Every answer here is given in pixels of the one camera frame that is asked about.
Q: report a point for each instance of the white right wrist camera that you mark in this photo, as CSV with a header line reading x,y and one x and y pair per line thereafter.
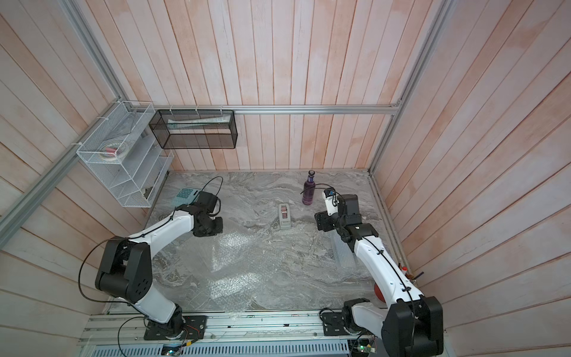
x,y
331,200

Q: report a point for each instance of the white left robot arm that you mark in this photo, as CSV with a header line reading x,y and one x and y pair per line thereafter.
x,y
126,269

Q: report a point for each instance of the pens in cup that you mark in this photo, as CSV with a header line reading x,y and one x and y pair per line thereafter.
x,y
410,275

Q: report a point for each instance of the white mesh wall shelf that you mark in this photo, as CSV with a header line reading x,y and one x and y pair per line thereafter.
x,y
135,181

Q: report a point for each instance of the blue bottle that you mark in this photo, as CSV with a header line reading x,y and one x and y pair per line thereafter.
x,y
343,250

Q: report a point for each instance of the light blue desk calculator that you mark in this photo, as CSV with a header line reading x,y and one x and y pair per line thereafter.
x,y
186,196

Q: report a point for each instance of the dark purple bottle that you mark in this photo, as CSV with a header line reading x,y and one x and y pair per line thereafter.
x,y
309,188

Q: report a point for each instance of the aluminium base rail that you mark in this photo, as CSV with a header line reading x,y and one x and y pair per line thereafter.
x,y
270,333

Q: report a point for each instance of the red pen cup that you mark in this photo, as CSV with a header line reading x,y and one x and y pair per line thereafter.
x,y
378,293

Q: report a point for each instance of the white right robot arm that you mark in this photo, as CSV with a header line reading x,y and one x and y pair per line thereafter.
x,y
412,323

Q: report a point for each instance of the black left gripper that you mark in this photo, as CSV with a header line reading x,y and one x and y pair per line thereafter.
x,y
218,229

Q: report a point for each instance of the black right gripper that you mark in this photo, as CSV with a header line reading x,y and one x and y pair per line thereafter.
x,y
323,221

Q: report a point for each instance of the black mesh wall basket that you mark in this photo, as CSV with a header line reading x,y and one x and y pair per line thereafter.
x,y
195,129

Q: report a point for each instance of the tape roll on shelf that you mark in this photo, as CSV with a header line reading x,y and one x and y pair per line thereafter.
x,y
113,151

